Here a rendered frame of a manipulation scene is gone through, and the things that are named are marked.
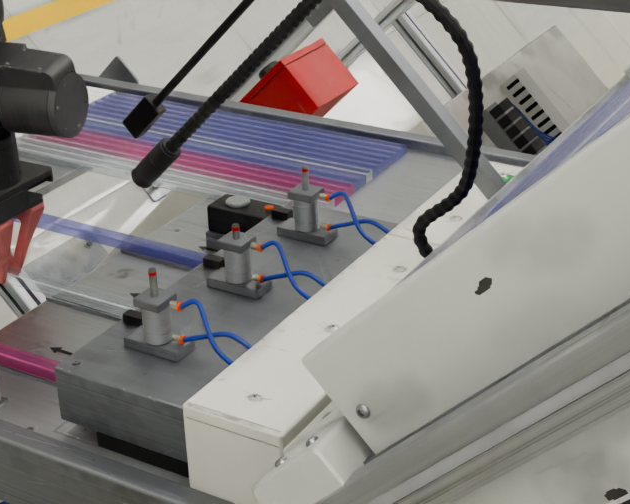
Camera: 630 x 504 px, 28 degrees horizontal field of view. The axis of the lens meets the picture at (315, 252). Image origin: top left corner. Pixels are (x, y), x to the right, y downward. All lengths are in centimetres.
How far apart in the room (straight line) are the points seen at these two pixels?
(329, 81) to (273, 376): 113
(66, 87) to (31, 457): 32
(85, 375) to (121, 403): 4
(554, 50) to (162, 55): 91
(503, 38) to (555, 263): 349
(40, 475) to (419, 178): 61
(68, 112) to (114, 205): 157
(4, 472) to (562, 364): 51
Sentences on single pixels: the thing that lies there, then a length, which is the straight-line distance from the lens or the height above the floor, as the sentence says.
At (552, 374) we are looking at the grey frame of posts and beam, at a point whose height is 154.
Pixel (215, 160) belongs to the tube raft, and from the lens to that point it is 143.
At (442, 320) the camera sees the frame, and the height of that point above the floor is 149.
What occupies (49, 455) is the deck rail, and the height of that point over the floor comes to 112.
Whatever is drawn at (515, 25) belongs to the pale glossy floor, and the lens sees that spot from 422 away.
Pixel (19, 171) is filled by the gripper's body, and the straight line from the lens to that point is 118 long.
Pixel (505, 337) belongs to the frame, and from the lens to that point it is 66.
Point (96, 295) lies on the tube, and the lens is 115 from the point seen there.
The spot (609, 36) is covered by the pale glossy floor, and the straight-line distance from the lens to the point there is 467.
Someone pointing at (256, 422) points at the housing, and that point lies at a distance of 83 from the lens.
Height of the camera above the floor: 189
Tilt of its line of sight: 40 degrees down
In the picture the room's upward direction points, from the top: 51 degrees clockwise
